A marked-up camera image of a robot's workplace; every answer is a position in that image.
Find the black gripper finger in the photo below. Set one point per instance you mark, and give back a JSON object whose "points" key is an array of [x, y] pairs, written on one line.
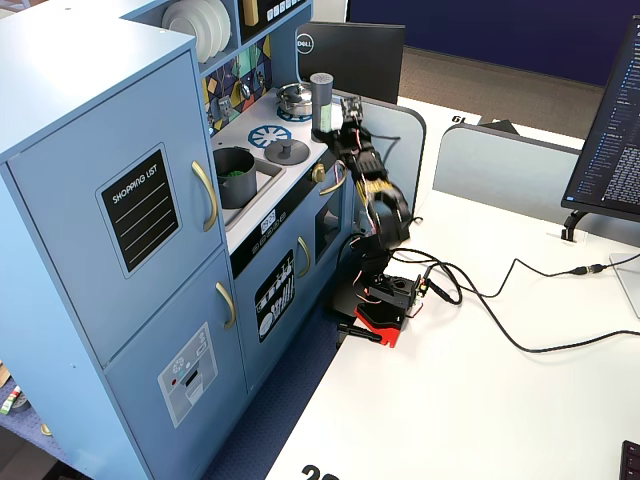
{"points": [[340, 124], [324, 137]]}

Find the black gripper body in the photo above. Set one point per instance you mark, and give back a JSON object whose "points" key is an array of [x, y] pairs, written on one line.
{"points": [[341, 135]]}

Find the gray salt shaker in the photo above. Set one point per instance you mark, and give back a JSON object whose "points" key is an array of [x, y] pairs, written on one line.
{"points": [[322, 100]]}

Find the black and red arm base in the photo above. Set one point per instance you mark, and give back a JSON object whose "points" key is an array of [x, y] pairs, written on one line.
{"points": [[380, 325]]}

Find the gray pot lid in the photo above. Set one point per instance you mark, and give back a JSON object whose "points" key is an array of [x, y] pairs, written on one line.
{"points": [[295, 152]]}

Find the gold stove knob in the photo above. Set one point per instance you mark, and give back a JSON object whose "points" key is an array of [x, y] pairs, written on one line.
{"points": [[318, 173]]}

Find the steel pot with lid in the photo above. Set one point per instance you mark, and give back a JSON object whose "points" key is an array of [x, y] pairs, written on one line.
{"points": [[295, 100]]}

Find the rounded grey desk divider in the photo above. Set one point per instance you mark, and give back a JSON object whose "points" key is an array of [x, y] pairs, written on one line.
{"points": [[400, 150]]}

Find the black Dell monitor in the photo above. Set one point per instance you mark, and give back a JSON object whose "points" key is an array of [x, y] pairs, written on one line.
{"points": [[360, 60]]}

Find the green toy food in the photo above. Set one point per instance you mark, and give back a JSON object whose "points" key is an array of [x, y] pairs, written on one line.
{"points": [[234, 174]]}

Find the gray toy pot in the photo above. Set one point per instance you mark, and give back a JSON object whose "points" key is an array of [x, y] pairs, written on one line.
{"points": [[240, 192]]}

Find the white plate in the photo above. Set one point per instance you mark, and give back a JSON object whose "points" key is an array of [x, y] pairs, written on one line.
{"points": [[220, 30], [182, 25], [229, 25]]}

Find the long grey desk divider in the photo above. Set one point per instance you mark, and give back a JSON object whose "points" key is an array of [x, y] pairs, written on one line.
{"points": [[500, 170]]}

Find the small green control board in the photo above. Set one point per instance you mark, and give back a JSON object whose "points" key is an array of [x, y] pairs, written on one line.
{"points": [[424, 287]]}

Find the black dishwasher sticker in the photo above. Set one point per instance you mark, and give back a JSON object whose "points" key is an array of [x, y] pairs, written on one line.
{"points": [[275, 300]]}

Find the black table clamp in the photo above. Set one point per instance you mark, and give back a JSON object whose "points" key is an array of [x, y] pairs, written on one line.
{"points": [[360, 332]]}

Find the black shopping list board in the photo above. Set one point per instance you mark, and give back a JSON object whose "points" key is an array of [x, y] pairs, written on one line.
{"points": [[140, 215]]}

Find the grey desk grommet plate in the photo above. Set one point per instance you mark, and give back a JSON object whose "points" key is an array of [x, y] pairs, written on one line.
{"points": [[555, 235]]}

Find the blue toy kitchen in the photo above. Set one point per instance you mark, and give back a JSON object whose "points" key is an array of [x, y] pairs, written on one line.
{"points": [[75, 100]]}

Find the monitor showing code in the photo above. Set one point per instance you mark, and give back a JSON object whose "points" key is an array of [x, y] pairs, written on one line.
{"points": [[610, 140]]}

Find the grey ice dispenser sticker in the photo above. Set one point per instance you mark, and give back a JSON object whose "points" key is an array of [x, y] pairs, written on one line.
{"points": [[187, 375]]}

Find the silver stand base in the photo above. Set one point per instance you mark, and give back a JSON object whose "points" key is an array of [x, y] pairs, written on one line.
{"points": [[627, 280]]}

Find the small gold object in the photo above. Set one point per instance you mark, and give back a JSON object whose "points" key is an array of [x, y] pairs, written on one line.
{"points": [[45, 430]]}

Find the green and white box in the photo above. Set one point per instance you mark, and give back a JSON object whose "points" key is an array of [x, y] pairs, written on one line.
{"points": [[10, 400]]}

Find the dark keyboard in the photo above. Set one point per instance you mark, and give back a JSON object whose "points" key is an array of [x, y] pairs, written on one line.
{"points": [[631, 462]]}

